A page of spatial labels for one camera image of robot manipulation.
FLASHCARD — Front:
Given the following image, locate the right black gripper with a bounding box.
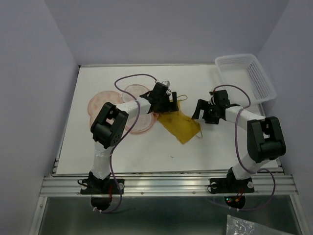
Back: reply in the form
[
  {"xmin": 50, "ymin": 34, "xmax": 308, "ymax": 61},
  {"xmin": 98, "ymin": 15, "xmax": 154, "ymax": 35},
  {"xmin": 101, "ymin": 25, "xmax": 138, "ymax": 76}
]
[{"xmin": 190, "ymin": 98, "xmax": 218, "ymax": 124}]

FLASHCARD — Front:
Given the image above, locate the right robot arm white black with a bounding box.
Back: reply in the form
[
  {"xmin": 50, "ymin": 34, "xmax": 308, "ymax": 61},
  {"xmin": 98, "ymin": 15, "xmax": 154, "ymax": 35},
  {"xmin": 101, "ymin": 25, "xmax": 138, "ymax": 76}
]
[{"xmin": 192, "ymin": 90, "xmax": 286, "ymax": 194}]

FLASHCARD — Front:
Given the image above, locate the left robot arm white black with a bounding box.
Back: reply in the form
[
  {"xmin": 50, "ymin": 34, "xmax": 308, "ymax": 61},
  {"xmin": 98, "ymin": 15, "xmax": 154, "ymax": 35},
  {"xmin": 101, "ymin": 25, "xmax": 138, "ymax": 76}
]
[{"xmin": 82, "ymin": 81, "xmax": 179, "ymax": 193}]

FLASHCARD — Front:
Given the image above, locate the clear plastic bag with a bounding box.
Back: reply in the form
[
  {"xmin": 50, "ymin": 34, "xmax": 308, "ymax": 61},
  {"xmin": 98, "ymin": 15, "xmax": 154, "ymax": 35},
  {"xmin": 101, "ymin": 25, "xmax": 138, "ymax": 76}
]
[{"xmin": 225, "ymin": 215, "xmax": 304, "ymax": 235}]

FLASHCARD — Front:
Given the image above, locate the white plastic basket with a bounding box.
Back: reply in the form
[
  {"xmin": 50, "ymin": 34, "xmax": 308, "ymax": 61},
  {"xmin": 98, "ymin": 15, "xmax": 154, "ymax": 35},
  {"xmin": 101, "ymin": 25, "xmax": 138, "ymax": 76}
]
[{"xmin": 215, "ymin": 54, "xmax": 277, "ymax": 105}]

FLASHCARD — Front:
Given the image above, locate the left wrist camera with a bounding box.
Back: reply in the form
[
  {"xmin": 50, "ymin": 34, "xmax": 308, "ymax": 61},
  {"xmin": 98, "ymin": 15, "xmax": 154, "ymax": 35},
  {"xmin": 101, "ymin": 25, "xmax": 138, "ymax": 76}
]
[{"xmin": 161, "ymin": 80, "xmax": 170, "ymax": 88}]

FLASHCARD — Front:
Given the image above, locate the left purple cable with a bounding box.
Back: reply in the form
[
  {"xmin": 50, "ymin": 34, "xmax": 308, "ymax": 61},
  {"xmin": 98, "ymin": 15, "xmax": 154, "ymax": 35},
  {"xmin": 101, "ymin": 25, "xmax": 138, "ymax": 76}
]
[{"xmin": 92, "ymin": 73, "xmax": 162, "ymax": 214}]

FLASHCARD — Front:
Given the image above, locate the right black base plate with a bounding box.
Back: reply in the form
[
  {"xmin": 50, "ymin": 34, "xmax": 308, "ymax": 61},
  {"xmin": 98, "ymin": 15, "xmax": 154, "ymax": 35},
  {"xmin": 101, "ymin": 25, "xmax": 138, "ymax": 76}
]
[{"xmin": 208, "ymin": 178, "xmax": 255, "ymax": 194}]

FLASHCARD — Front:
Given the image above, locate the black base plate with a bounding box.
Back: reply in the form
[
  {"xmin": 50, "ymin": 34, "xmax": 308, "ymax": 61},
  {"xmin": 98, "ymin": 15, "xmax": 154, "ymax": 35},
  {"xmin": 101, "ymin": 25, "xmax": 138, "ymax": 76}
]
[
  {"xmin": 77, "ymin": 178, "xmax": 120, "ymax": 195},
  {"xmin": 208, "ymin": 178, "xmax": 255, "ymax": 194}
]

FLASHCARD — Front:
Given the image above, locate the aluminium frame rail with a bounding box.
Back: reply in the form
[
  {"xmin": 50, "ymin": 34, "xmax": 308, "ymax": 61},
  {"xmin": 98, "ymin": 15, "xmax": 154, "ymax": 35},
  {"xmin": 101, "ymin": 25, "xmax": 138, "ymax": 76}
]
[{"xmin": 40, "ymin": 172, "xmax": 298, "ymax": 197}]

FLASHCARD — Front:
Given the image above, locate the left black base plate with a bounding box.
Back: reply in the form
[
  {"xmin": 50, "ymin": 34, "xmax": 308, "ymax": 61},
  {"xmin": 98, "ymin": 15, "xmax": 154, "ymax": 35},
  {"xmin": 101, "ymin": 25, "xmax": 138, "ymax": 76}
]
[{"xmin": 77, "ymin": 178, "xmax": 120, "ymax": 195}]

